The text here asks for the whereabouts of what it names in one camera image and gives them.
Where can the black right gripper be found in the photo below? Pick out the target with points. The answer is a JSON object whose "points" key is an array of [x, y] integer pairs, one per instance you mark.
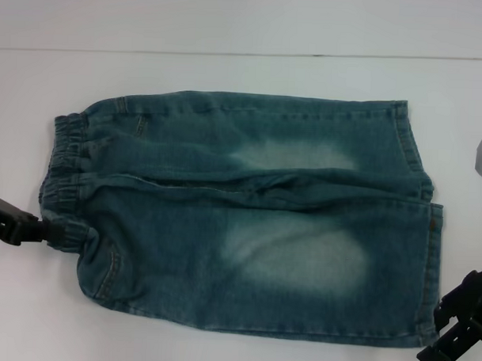
{"points": [[474, 295]]}

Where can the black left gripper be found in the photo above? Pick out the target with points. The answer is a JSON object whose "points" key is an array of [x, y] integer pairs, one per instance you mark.
{"points": [[6, 218]]}

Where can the blue denim shorts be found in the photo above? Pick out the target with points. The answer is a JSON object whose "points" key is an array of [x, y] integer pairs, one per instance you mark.
{"points": [[243, 228]]}

